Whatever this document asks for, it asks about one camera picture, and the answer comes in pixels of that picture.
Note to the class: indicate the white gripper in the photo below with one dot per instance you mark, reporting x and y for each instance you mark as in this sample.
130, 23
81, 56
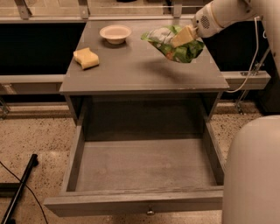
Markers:
205, 24

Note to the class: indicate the green rice chip bag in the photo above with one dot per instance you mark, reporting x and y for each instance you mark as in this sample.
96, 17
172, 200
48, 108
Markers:
161, 39

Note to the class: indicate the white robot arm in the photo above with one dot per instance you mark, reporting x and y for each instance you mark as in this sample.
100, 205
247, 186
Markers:
251, 192

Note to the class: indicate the grey cabinet counter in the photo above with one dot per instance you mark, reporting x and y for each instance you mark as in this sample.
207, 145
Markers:
136, 67

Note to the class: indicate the open grey top drawer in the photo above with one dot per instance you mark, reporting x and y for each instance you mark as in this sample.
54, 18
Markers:
129, 156

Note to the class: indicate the white paper bowl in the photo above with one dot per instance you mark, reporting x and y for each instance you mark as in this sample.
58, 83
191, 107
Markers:
115, 34

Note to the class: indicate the yellow sponge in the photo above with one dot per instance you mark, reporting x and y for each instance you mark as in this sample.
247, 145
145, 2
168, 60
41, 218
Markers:
86, 58

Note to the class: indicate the black stand leg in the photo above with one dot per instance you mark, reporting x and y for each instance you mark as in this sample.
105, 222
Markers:
18, 189

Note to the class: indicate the metal railing frame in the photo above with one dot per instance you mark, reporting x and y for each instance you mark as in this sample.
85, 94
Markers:
21, 12

